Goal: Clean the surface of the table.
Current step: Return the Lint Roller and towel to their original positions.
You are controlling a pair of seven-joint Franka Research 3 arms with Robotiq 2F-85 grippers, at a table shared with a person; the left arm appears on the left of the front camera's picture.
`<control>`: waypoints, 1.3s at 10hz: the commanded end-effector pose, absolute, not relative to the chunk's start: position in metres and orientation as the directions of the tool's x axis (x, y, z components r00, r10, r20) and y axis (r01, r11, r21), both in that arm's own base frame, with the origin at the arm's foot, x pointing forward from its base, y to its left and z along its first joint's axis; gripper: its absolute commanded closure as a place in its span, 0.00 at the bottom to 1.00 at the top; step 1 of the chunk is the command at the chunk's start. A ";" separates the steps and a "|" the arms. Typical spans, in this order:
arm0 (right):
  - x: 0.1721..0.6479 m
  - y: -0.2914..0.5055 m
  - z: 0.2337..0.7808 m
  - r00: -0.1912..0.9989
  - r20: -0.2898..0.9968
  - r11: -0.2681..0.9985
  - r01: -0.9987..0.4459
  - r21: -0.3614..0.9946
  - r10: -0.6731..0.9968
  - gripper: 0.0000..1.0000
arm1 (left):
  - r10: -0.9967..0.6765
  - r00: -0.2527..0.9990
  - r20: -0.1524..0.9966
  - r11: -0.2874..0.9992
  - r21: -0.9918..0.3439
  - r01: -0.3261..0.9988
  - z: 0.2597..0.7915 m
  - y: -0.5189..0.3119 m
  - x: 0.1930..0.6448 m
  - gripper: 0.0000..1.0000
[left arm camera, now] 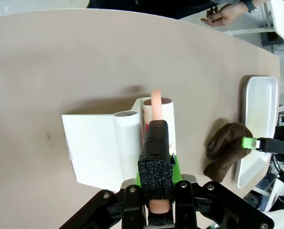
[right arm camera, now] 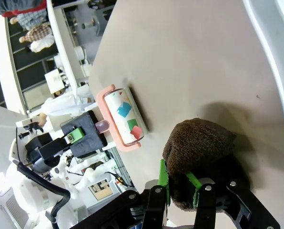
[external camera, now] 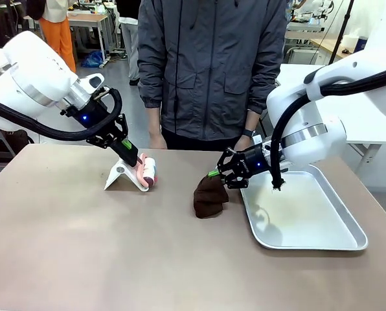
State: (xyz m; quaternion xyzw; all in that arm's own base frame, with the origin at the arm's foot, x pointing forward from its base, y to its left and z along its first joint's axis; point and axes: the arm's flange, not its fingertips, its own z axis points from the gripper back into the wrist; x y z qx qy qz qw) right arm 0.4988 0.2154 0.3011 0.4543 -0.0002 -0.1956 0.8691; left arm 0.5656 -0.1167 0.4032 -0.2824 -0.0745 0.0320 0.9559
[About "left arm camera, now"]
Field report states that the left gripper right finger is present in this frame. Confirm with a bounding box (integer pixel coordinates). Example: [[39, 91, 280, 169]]
[[170, 154, 275, 229]]

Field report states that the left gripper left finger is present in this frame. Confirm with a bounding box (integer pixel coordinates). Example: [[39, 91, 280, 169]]
[[61, 170, 147, 229]]

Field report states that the brown cloth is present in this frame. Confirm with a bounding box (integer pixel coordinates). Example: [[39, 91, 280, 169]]
[[203, 121, 254, 183]]

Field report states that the pink-handled lint roller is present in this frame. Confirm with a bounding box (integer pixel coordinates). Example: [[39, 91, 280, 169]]
[[137, 89, 176, 226]]

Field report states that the person's left hand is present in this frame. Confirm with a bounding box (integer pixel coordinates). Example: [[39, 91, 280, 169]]
[[201, 2, 249, 27]]

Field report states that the silver metal tray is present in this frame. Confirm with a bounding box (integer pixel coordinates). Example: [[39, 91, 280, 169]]
[[236, 75, 279, 189]]

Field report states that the white lint roller stand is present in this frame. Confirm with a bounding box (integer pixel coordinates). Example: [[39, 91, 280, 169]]
[[61, 97, 142, 187]]

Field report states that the white side table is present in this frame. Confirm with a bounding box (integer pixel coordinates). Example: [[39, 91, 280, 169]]
[[227, 0, 284, 48]]

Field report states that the black wrist watch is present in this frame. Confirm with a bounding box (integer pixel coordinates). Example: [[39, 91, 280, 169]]
[[247, 0, 258, 14]]

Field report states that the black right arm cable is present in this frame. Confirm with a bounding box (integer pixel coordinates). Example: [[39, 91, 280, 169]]
[[273, 155, 284, 183]]

